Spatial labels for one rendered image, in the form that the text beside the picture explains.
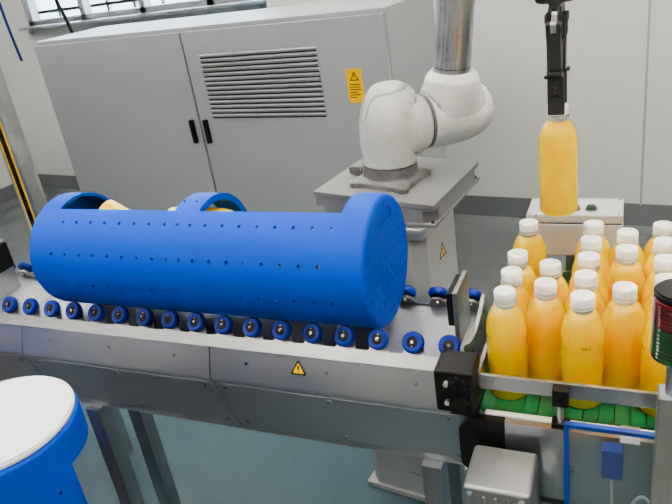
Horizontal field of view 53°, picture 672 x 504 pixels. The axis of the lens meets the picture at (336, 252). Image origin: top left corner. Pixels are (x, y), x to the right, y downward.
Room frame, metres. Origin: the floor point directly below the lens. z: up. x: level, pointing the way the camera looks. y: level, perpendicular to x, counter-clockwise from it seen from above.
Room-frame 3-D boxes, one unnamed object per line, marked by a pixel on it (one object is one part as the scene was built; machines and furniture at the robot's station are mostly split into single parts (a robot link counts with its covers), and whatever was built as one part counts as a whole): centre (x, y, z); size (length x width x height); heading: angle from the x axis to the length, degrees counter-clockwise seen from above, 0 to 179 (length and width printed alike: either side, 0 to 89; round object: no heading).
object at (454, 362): (1.01, -0.19, 0.95); 0.10 x 0.07 x 0.10; 154
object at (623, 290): (0.98, -0.47, 1.11); 0.04 x 0.04 x 0.02
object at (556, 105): (1.22, -0.45, 1.40); 0.03 x 0.01 x 0.07; 64
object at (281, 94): (3.58, 0.43, 0.72); 2.15 x 0.54 x 1.45; 57
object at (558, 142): (1.24, -0.46, 1.26); 0.07 x 0.07 x 0.20
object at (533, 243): (1.30, -0.41, 1.00); 0.07 x 0.07 x 0.20
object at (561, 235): (1.38, -0.55, 1.05); 0.20 x 0.10 x 0.10; 64
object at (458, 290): (1.21, -0.23, 0.99); 0.10 x 0.02 x 0.12; 154
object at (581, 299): (0.98, -0.40, 1.11); 0.04 x 0.04 x 0.02
